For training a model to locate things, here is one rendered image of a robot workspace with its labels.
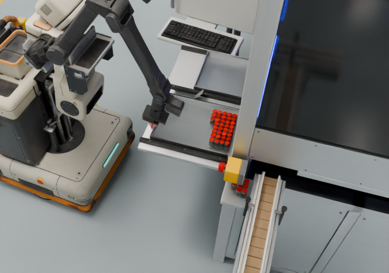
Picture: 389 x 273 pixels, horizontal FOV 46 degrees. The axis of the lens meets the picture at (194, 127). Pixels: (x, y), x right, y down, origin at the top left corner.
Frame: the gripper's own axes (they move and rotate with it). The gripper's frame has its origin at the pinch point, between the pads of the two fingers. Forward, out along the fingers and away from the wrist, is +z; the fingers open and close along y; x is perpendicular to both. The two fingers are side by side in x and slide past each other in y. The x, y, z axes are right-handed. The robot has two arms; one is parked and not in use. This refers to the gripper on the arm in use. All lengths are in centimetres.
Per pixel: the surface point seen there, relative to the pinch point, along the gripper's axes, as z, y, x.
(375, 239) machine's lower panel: 5, 107, -12
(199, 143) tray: -0.9, 21.5, -0.8
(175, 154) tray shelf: 1.0, 13.4, -8.8
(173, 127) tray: 1.5, 8.4, 4.6
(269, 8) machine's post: -85, 24, -13
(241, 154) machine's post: -18.7, 37.2, -12.4
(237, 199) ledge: -4.3, 42.6, -23.1
